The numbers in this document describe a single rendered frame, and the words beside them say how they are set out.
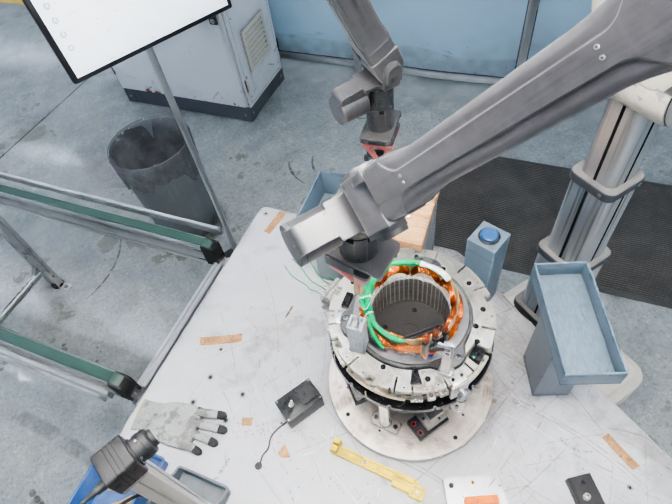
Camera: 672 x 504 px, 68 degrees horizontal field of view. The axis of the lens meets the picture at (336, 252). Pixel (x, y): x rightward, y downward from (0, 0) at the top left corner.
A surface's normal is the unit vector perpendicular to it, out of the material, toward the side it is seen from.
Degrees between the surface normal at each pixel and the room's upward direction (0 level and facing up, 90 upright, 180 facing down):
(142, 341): 0
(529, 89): 78
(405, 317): 0
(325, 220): 37
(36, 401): 0
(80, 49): 83
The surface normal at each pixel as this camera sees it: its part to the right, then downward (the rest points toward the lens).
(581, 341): -0.11, -0.61
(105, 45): 0.64, 0.47
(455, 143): -0.76, 0.43
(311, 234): 0.17, -0.07
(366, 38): 0.44, 0.72
